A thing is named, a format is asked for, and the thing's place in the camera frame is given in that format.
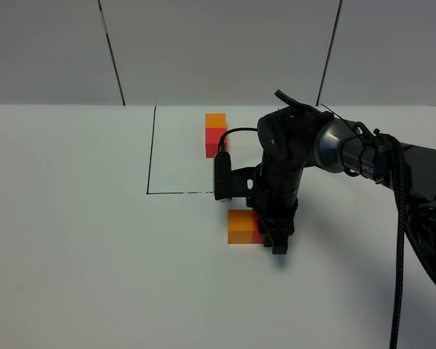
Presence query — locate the red template cube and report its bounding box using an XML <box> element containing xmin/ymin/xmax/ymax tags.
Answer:
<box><xmin>205</xmin><ymin>127</ymin><xmax>227</xmax><ymax>159</ymax></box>

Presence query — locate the orange template cube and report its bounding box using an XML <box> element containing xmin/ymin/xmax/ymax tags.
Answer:
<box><xmin>205</xmin><ymin>113</ymin><xmax>227</xmax><ymax>129</ymax></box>

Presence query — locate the right black braided cable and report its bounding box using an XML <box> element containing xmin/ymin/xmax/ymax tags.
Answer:
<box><xmin>376</xmin><ymin>129</ymin><xmax>436</xmax><ymax>349</ymax></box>

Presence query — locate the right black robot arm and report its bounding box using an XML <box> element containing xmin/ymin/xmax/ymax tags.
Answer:
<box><xmin>254</xmin><ymin>105</ymin><xmax>436</xmax><ymax>298</ymax></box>

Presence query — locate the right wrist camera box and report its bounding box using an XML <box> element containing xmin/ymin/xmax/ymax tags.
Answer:
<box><xmin>213</xmin><ymin>151</ymin><xmax>255</xmax><ymax>201</ymax></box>

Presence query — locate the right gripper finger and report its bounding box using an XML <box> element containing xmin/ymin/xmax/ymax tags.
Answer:
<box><xmin>271</xmin><ymin>227</ymin><xmax>289</xmax><ymax>254</ymax></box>
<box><xmin>260</xmin><ymin>220</ymin><xmax>273</xmax><ymax>248</ymax></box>

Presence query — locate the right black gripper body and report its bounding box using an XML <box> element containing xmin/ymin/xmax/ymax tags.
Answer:
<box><xmin>247</xmin><ymin>159</ymin><xmax>305</xmax><ymax>236</ymax></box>

